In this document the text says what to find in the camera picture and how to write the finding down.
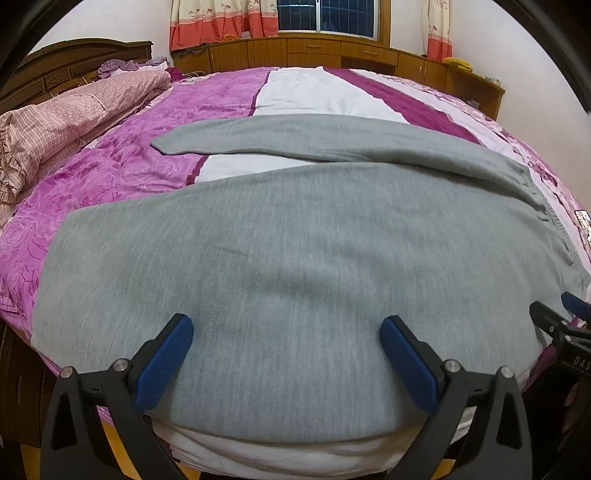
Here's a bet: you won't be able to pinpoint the purple and white bedspread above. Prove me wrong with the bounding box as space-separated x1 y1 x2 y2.
0 66 591 462

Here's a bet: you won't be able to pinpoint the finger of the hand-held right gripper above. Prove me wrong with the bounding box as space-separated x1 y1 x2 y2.
529 301 572 334
561 292 591 320

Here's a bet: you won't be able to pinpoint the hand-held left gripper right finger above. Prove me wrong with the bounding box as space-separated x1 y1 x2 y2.
379 316 548 480

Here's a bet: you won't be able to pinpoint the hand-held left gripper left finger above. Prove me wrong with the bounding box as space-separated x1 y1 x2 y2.
41 314 195 480

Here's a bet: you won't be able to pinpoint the purple ruffled pillow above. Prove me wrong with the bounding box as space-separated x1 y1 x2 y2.
98 56 169 79

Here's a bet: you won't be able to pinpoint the wooden bed headboard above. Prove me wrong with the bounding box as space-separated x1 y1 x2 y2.
0 39 154 116

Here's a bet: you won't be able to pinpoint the wooden bed side panel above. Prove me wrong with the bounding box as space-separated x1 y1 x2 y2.
0 318 61 448

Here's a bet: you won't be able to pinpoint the pink checked quilt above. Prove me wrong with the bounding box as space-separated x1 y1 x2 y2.
0 71 172 208

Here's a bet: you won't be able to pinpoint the wooden wall cabinet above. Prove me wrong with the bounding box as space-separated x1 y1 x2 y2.
172 32 506 118

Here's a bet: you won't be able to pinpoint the floral curtain with red hem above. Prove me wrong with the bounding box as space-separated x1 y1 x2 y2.
426 0 453 62
169 0 279 51

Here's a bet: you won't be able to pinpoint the grey pants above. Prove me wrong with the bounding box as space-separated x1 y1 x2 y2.
31 114 591 437

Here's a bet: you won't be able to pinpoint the window with grille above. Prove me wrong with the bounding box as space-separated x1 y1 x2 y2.
276 0 380 40

